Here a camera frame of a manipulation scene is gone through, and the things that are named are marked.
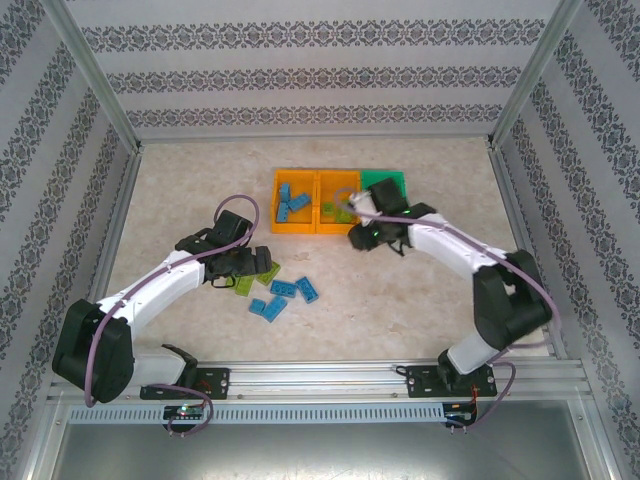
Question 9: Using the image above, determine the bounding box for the green plastic bin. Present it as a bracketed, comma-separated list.
[359, 169, 407, 207]

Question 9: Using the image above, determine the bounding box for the orange plastic bin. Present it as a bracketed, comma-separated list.
[315, 168, 364, 236]
[271, 168, 321, 235]

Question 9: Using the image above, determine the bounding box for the grey metal panel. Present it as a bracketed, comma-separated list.
[47, 397, 599, 480]

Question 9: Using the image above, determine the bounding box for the aluminium side rail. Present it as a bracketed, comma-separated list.
[487, 139, 570, 360]
[68, 144, 145, 365]

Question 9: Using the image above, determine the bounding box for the aluminium mounting rail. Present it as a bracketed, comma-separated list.
[49, 360, 587, 402]

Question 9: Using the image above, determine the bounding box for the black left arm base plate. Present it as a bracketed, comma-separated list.
[139, 367, 232, 401]

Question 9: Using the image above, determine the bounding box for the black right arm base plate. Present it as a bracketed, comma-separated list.
[405, 363, 499, 399]

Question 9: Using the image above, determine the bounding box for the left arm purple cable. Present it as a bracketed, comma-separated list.
[83, 193, 262, 437]

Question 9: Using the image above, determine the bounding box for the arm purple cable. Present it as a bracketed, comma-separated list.
[83, 193, 262, 437]
[333, 187, 560, 435]

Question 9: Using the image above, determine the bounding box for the slotted grey cable duct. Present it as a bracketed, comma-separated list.
[67, 402, 447, 426]

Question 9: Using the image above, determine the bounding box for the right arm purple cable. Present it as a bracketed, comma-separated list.
[333, 187, 560, 435]

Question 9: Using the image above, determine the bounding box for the aluminium frame post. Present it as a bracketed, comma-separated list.
[39, 0, 145, 152]
[485, 0, 585, 152]

